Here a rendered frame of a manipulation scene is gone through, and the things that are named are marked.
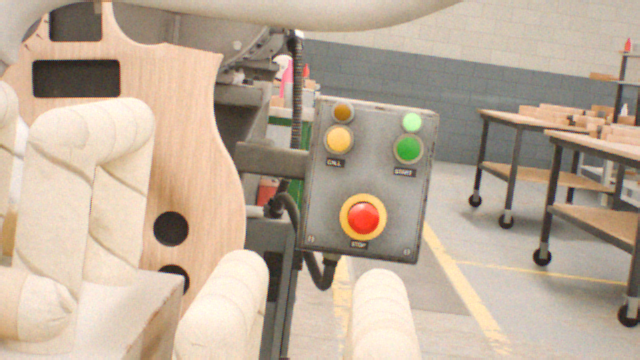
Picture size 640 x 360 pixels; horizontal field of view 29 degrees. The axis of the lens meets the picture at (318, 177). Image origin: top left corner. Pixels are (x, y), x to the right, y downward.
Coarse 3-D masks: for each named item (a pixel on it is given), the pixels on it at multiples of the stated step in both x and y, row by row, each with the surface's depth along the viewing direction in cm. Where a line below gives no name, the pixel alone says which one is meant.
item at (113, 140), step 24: (48, 120) 55; (72, 120) 55; (96, 120) 58; (120, 120) 63; (144, 120) 69; (48, 144) 55; (72, 144) 55; (96, 144) 56; (120, 144) 62; (144, 144) 71
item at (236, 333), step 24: (240, 264) 68; (264, 264) 73; (216, 288) 61; (240, 288) 62; (264, 288) 70; (192, 312) 56; (216, 312) 56; (240, 312) 58; (192, 336) 55; (216, 336) 55; (240, 336) 56
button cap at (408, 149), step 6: (408, 138) 158; (402, 144) 158; (408, 144) 158; (414, 144) 158; (396, 150) 159; (402, 150) 158; (408, 150) 158; (414, 150) 158; (402, 156) 159; (408, 156) 159; (414, 156) 159
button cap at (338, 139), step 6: (330, 132) 158; (336, 132) 158; (342, 132) 158; (330, 138) 158; (336, 138) 158; (342, 138) 158; (348, 138) 158; (330, 144) 158; (336, 144) 158; (342, 144) 158; (348, 144) 158; (336, 150) 158; (342, 150) 158
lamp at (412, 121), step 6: (408, 114) 158; (414, 114) 158; (420, 114) 158; (402, 120) 158; (408, 120) 158; (414, 120) 158; (420, 120) 158; (402, 126) 158; (408, 126) 158; (414, 126) 158; (420, 126) 158; (408, 132) 159; (414, 132) 159
